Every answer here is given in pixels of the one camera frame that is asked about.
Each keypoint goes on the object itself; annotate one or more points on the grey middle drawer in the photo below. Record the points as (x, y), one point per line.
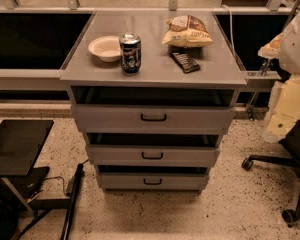
(152, 156)

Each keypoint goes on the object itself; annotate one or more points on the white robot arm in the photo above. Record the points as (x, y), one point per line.
(284, 103)

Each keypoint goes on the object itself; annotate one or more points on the grey bottom drawer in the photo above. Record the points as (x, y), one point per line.
(131, 181)

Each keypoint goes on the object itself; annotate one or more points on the dark soda can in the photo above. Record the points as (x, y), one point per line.
(130, 45)

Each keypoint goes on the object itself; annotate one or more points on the yellow chip bag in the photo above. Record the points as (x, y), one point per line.
(186, 31)

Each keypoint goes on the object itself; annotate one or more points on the grey drawer cabinet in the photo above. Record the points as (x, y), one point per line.
(159, 82)

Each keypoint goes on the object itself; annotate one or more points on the white paper bowl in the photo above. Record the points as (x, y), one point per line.
(106, 48)

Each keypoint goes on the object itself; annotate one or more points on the black pole on floor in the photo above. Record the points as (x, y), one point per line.
(72, 203)

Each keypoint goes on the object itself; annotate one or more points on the grey drawer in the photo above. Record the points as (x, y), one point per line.
(152, 119)
(152, 156)
(131, 181)

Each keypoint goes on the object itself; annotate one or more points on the black side table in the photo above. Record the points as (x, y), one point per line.
(21, 142)

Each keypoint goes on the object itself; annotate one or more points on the dark chocolate bar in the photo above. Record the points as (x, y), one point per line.
(185, 62)

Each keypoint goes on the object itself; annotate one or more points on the grey top drawer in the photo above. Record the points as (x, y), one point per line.
(152, 119)

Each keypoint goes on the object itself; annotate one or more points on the black office chair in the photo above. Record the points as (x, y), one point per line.
(292, 144)

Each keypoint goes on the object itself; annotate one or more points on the metal diagonal rod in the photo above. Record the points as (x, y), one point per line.
(266, 80)

